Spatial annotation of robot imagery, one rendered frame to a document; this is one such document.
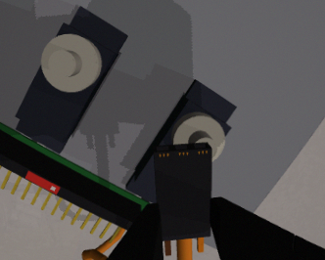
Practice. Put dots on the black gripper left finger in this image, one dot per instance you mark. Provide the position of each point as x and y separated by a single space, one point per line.
144 239

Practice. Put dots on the black pin header strip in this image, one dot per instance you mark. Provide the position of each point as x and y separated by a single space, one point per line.
65 179

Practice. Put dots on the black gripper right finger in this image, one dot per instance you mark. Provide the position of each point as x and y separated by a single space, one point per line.
241 235

